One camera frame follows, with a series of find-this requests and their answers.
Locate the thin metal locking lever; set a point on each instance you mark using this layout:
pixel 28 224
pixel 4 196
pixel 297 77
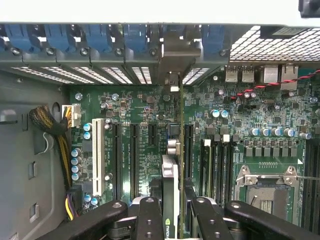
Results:
pixel 307 178

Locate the black open PC case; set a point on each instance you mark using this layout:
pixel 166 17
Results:
pixel 25 65

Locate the silver port housing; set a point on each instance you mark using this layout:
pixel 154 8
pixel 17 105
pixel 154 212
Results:
pixel 270 74

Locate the short black expansion slot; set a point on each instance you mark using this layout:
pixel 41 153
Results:
pixel 152 135

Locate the CPU socket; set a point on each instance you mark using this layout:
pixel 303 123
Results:
pixel 262 179

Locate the silver USB port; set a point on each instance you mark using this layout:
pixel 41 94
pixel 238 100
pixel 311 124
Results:
pixel 231 73
pixel 247 73

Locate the silver network port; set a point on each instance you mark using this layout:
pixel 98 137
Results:
pixel 289 77

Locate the white expansion slot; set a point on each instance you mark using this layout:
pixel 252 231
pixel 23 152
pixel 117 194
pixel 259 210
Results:
pixel 98 155

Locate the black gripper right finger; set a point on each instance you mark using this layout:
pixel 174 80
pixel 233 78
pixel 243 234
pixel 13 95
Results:
pixel 207 220

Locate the green RAM stick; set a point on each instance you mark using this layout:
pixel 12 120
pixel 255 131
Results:
pixel 207 170

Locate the blue slot clip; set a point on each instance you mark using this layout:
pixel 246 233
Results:
pixel 212 37
pixel 136 37
pixel 57 37
pixel 17 37
pixel 96 37

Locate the long black expansion slot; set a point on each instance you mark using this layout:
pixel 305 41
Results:
pixel 117 160
pixel 189 150
pixel 135 160

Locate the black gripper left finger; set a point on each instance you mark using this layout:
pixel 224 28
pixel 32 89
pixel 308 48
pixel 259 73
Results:
pixel 150 220

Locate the white power connector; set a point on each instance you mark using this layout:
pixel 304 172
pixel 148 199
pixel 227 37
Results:
pixel 72 116

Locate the black RAM slot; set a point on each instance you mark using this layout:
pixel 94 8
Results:
pixel 218 170
pixel 233 170
pixel 308 180
pixel 316 180
pixel 226 170

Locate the green motherboard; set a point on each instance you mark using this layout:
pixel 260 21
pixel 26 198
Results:
pixel 150 105

